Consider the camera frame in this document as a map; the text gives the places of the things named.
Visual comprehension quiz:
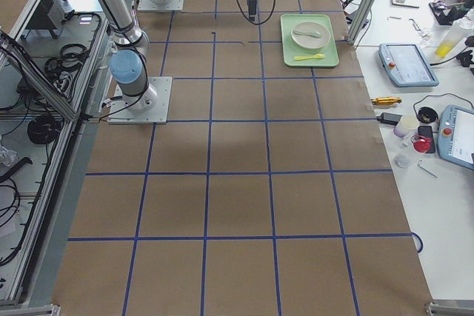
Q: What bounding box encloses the yellow liquid bottle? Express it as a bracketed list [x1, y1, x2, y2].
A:
[435, 18, 473, 58]

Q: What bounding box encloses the white paper cup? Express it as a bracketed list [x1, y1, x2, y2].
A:
[393, 115, 419, 138]

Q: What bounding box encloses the yellow handled tool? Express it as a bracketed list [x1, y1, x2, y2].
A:
[371, 97, 402, 106]

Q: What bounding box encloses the blue teach pendant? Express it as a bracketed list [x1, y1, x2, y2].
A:
[378, 43, 439, 87]
[437, 105, 474, 170]

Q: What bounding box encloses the light green tray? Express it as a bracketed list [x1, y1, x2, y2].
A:
[280, 14, 339, 67]

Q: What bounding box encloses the black power brick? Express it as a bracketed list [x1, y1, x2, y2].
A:
[376, 112, 401, 126]

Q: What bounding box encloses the smartphone on desk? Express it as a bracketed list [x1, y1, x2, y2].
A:
[418, 125, 436, 154]

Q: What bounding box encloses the red round object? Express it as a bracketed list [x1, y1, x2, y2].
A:
[411, 135, 435, 154]

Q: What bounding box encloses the aluminium frame post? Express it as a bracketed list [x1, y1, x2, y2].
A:
[346, 0, 393, 49]

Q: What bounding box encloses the yellow plastic fork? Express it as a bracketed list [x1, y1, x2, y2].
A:
[293, 53, 326, 61]

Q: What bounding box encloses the pale green spoon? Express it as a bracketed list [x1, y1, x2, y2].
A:
[292, 30, 322, 38]

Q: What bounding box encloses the white round plate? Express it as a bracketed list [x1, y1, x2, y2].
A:
[290, 21, 331, 50]

